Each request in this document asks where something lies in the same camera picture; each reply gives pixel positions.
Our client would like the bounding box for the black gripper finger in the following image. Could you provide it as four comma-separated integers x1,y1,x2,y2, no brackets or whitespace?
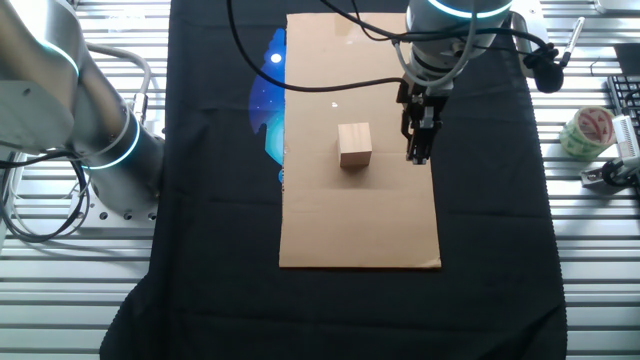
401,112,421,162
418,107,442,165

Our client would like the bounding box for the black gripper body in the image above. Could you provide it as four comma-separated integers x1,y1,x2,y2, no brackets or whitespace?
397,79,451,124

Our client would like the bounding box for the small wooden block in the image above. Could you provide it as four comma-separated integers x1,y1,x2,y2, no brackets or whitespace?
337,122,374,169

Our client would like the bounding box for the brown cardboard sheet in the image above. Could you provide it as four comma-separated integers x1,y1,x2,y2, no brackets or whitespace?
278,12,443,270

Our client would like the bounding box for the clear packing tape roll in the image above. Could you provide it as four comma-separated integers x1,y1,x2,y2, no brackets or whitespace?
558,105,617,162

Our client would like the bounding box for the silver black marker pen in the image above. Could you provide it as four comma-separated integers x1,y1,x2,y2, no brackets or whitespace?
558,16,586,69

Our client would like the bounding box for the black keyboard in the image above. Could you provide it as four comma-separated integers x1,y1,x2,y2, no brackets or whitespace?
606,74,640,139

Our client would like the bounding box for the black box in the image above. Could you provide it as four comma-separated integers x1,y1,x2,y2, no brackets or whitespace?
613,43,640,76

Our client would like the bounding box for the grey flat device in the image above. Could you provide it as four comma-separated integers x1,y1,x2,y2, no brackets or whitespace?
593,0,640,15

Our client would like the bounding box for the black cloth with blue print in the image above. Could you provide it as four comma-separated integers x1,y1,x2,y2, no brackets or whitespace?
99,0,569,360

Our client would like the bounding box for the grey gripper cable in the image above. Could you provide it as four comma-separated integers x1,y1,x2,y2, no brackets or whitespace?
392,0,479,91

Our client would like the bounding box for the thin black cable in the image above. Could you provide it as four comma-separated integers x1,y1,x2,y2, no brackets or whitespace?
319,0,551,54

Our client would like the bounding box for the thick black cable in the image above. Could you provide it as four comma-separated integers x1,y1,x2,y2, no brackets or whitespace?
225,0,407,94

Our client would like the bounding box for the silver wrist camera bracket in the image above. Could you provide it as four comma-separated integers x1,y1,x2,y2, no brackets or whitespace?
508,0,550,79

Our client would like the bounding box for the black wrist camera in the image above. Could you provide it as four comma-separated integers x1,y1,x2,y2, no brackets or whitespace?
522,42,565,95

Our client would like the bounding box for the grey cable with metal connector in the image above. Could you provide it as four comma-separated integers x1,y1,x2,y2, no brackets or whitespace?
85,42,153,126

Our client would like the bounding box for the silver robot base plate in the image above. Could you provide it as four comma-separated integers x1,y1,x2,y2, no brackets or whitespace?
69,199,161,236

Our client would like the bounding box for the black base cable bundle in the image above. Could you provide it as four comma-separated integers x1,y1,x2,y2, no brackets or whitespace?
0,149,92,245

